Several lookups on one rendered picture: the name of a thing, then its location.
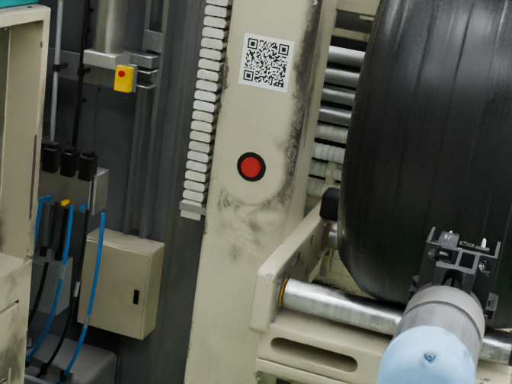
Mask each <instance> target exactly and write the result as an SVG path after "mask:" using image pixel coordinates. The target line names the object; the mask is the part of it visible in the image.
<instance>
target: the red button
mask: <svg viewBox="0 0 512 384"><path fill-rule="evenodd" d="M241 168H242V172H243V174H244V175H246V176H248V177H250V178H252V177H255V176H257V175H258V174H259V173H260V171H261V164H260V162H259V161H258V160H257V159H256V158H253V157H249V158H246V159H245V160H244V161H243V162H242V165H241Z"/></svg>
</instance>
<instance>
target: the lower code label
mask: <svg viewBox="0 0 512 384"><path fill-rule="evenodd" d="M293 47H294V42H293V41H288V40H281V39H277V38H273V37H265V36H261V35H256V34H249V33H245V39H244V45H243V50H242V61H241V68H240V73H239V80H238V83H240V84H244V85H251V86H255V87H259V88H266V89H270V90H275V91H281V92H285V93H287V87H288V81H289V76H290V67H291V62H292V56H293Z"/></svg>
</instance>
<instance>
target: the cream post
mask: <svg viewBox="0 0 512 384"><path fill-rule="evenodd" d="M336 4H337V0H233V5H232V16H231V22H230V28H229V39H228V46H227V52H226V63H225V69H224V77H223V85H222V94H221V99H220V106H219V116H218V122H217V128H216V139H215V145H214V152H213V163H212V169H211V175H210V186H209V193H208V199H207V205H206V219H205V226H204V232H203V241H202V246H201V252H200V263H199V269H198V275H197V287H196V292H195V299H194V310H193V316H192V322H191V329H190V340H189V346H188V352H187V363H186V370H185V375H184V384H274V383H275V379H276V375H274V374H270V373H266V372H262V371H260V370H256V369H255V368H254V365H255V361H256V358H257V357H258V356H257V351H258V342H259V337H260V332H258V331H253V330H251V329H250V328H249V322H250V316H251V307H252V301H253V295H254V286H255V281H256V276H257V272H258V270H259V268H260V267H261V266H262V265H263V264H264V262H265V261H266V260H267V259H268V258H269V257H270V256H271V255H272V254H273V253H274V252H275V251H276V250H277V248H278V247H279V246H280V245H282V244H283V243H284V242H285V240H286V239H287V238H288V237H289V236H290V235H291V233H292V232H293V231H294V230H295V229H296V228H297V226H298V225H299V224H300V223H301V219H302V211H303V206H304V201H305V196H306V188H307V182H308V177H309V169H310V164H311V159H312V150H313V145H314V140H315V131H316V127H317V122H318V112H319V108H320V103H321V98H322V89H323V84H324V80H325V70H326V65H327V61H328V52H329V47H330V42H331V33H332V28H333V23H334V15H335V10H336ZM245 33H249V34H256V35H261V36H265V37H273V38H277V39H281V40H288V41H293V42H294V47H293V56H292V62H291V67H290V76H289V81H288V87H287V93H285V92H281V91H275V90H270V89H266V88H259V87H255V86H251V85H244V84H240V83H238V80H239V73H240V68H241V61H242V50H243V45H244V39H245ZM249 157H253V158H256V159H257V160H258V161H259V162H260V164H261V171H260V173H259V174H258V175H257V176H255V177H252V178H250V177H248V176H246V175H244V174H243V172H242V168H241V165H242V162H243V161H244V160H245V159H246V158H249Z"/></svg>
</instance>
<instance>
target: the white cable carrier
mask: <svg viewBox="0 0 512 384"><path fill-rule="evenodd" d="M206 3H209V4H213V5H207V6H206V8H205V14H209V15H213V16H207V17H205V18H204V22H203V24H204V25H208V26H212V27H205V28H204V29H203V33H202V35H203V36H206V37H205V38H203V39H202V41H201V46H204V47H207V48H203V49H201V50H200V57H204V58H205V59H201V60H200V61H199V64H198V66H199V67H200V68H203V69H200V70H199V71H198V72H197V77H198V78H202V79H200V80H198V81H197V83H196V88H199V90H197V91H196V92H195V95H194V97H195V98H196V99H199V100H197V101H195V102H194V109H197V110H196V111H194V112H193V115H192V118H193V119H196V120H195V121H193V122H192V123H191V129H193V130H194V131H192V132H190V139H194V140H193V141H191V142H190V143H189V149H193V150H191V151H189V152H188V154H187V158H188V159H190V161H188V162H187V164H186V168H188V169H190V170H188V171H186V173H185V177H186V178H188V180H186V181H185V182H184V187H185V188H187V189H186V190H185V191H184V192H183V197H184V198H185V199H184V200H182V203H188V204H192V205H195V206H201V207H204V208H206V205H207V199H208V193H209V186H210V175H211V169H212V163H213V152H214V145H215V139H216V128H217V122H218V116H219V106H220V99H221V94H222V85H223V77H224V69H225V63H226V52H227V47H226V46H228V39H229V37H227V36H228V35H229V28H230V26H228V25H230V22H231V16H230V15H232V5H230V4H233V0H206ZM181 216H183V217H186V218H190V219H195V220H200V218H201V215H200V214H197V213H192V212H188V211H185V210H182V211H181Z"/></svg>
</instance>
